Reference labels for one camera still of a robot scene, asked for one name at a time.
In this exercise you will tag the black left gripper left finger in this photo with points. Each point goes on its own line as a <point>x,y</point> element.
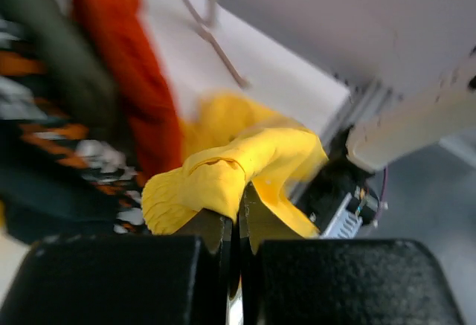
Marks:
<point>126,279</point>

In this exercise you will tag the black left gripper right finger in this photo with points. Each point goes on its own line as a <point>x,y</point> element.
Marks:
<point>290,280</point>

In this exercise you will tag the yellow shorts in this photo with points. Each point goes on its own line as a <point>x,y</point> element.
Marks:
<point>235,141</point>

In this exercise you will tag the dark navy shorts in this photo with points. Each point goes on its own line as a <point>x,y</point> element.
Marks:
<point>45,202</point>

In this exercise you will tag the orange camouflage shorts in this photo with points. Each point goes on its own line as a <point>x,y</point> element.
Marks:
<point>37,132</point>

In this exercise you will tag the olive grey shorts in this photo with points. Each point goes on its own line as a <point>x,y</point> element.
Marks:
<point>87,87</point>

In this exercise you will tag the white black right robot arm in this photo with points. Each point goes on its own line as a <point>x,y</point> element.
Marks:
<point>365,148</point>

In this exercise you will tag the grey slotted cable duct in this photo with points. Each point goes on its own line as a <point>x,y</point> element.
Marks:
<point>344,224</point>

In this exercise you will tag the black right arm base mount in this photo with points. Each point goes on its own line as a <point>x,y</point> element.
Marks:
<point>325,193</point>

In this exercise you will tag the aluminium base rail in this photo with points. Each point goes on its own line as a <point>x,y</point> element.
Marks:
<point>363,103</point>

